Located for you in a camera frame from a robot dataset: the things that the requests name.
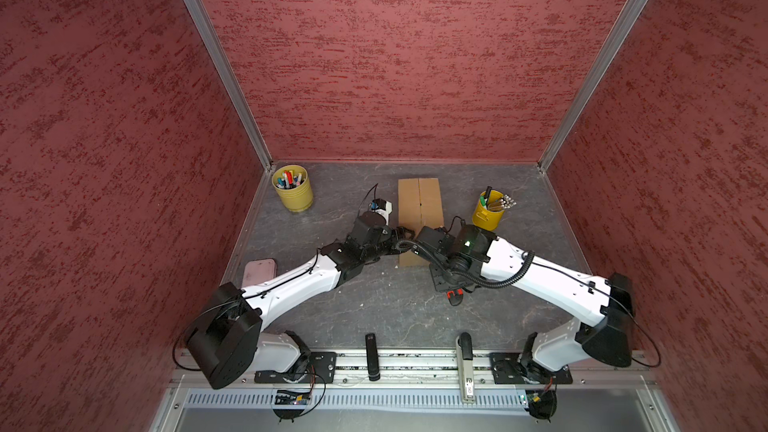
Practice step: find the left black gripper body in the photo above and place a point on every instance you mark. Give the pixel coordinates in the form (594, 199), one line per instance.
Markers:
(388, 244)

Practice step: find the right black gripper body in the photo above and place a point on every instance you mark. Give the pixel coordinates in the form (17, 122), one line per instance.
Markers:
(447, 279)

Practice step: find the red black utility knife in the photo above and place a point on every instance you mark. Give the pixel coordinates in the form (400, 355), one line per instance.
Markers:
(455, 297)

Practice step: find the brown cardboard express box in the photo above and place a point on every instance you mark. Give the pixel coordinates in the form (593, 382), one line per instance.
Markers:
(420, 204)

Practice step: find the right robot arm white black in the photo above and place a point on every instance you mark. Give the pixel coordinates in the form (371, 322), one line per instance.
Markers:
(601, 310)

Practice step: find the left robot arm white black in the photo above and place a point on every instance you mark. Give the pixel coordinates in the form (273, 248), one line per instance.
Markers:
(228, 337)

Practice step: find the yellow pen cup right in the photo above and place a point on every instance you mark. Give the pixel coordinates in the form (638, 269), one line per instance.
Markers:
(490, 208)

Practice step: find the yellow pen cup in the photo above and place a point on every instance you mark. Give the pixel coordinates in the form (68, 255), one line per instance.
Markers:
(292, 185)
(490, 208)

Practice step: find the yellow pen cup left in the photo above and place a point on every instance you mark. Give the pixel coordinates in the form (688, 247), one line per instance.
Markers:
(292, 185)

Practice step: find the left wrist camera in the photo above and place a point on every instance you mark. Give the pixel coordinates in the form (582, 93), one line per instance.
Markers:
(381, 207)

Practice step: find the grey black clamp handle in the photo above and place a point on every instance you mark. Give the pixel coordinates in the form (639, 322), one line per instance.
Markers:
(465, 367)

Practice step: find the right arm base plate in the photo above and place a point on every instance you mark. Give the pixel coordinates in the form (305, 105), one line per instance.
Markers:
(508, 368)

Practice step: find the aluminium frame rail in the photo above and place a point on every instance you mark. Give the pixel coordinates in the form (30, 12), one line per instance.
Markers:
(437, 369)

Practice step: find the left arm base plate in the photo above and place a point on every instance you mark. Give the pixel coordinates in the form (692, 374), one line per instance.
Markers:
(318, 367)

